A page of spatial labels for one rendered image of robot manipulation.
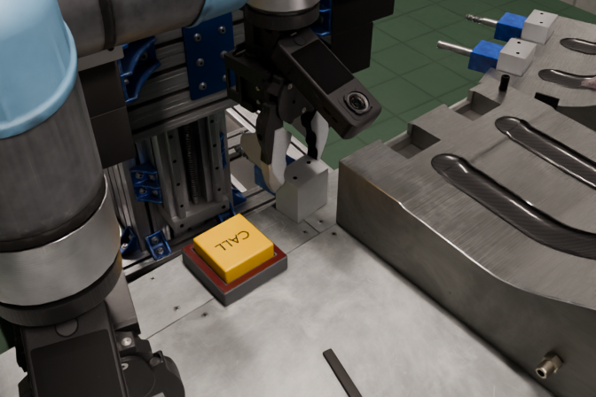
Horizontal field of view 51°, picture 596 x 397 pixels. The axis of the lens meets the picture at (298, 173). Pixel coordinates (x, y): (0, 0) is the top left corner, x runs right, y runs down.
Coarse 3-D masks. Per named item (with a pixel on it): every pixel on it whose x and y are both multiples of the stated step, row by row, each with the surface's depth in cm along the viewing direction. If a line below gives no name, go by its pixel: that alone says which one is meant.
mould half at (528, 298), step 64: (448, 128) 70; (576, 128) 70; (384, 192) 62; (448, 192) 62; (576, 192) 63; (384, 256) 66; (448, 256) 58; (512, 256) 56; (576, 256) 54; (512, 320) 55; (576, 320) 49; (576, 384) 52
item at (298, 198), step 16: (288, 160) 73; (304, 160) 71; (256, 176) 73; (288, 176) 69; (304, 176) 69; (320, 176) 70; (272, 192) 72; (288, 192) 69; (304, 192) 69; (320, 192) 72; (288, 208) 71; (304, 208) 71
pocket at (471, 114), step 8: (472, 96) 76; (480, 96) 76; (464, 104) 76; (472, 104) 77; (480, 104) 76; (488, 104) 75; (496, 104) 74; (456, 112) 76; (464, 112) 77; (472, 112) 77; (480, 112) 77; (488, 112) 76; (472, 120) 76
